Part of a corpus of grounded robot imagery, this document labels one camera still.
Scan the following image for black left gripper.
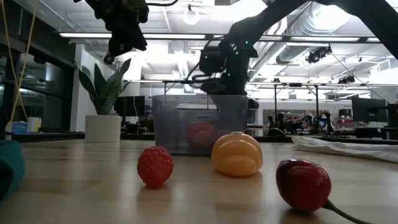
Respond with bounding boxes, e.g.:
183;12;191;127
107;18;149;57

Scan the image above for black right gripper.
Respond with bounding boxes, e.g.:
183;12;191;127
198;39;259;95

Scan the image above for red toy tomato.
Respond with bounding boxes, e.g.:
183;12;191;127
185;121;216;150

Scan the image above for pink toy fruit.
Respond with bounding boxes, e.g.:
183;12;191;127
191;130;216;151

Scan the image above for orange toy pumpkin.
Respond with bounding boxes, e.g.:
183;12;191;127
210;131;264;177

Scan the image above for red toy raspberry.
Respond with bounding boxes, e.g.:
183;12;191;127
137;145;175;189

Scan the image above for dark red cherry with stem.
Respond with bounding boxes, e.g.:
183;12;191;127
275;159;374;224

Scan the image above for translucent grey tupperware container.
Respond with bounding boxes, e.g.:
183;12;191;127
151;94;249;157

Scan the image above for long ceiling light strip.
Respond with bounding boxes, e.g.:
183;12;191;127
58;32;398;44

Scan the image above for black computer monitor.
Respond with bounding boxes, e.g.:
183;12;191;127
351;97;388;124
113;95;146;118

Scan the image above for round white ceiling lamp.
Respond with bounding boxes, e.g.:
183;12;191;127
182;4;201;26

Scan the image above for black background robot arms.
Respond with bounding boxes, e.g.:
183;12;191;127
267;111;335;137

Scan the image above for snake plant in white pot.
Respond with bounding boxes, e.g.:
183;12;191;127
75;58;133;143

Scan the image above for white tub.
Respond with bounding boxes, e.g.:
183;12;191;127
27;116;42;134

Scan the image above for white folded towel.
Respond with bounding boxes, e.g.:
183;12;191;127
291;135;398;164

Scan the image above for blue box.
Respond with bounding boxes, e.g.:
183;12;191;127
11;121;29;135

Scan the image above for dark green folded cloth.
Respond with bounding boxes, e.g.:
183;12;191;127
0;139;26;205

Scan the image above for black background table frame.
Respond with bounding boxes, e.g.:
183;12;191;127
161;79;321;128

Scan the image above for silver ventilation duct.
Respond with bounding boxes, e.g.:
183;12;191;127
248;0;352;82

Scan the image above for black ceiling camera cluster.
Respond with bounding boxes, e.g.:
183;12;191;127
305;45;333;64

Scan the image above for yellow cable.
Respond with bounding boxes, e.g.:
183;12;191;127
1;0;37;123

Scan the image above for black aluminium table frame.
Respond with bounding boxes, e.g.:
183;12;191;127
12;132;398;146

